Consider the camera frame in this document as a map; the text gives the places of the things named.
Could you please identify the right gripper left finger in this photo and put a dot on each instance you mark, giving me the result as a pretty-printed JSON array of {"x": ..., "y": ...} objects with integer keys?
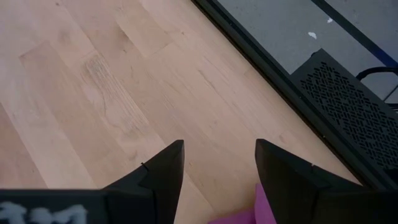
[{"x": 161, "y": 186}]

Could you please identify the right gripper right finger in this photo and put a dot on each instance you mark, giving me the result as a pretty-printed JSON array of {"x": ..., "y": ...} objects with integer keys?
[{"x": 295, "y": 193}]

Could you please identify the purple cloth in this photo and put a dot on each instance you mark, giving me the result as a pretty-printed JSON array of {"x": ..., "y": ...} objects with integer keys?
[{"x": 262, "y": 205}]

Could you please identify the black perforated computer case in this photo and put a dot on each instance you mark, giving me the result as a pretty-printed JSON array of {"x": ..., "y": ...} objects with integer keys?
[{"x": 348, "y": 105}]

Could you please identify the white floor scrap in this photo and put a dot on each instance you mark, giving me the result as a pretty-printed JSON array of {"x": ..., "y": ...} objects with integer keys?
[
  {"x": 312, "y": 35},
  {"x": 329, "y": 20}
]

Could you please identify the black aluminium table frame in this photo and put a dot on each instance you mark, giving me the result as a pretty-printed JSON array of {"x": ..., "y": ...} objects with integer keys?
[{"x": 278, "y": 77}]

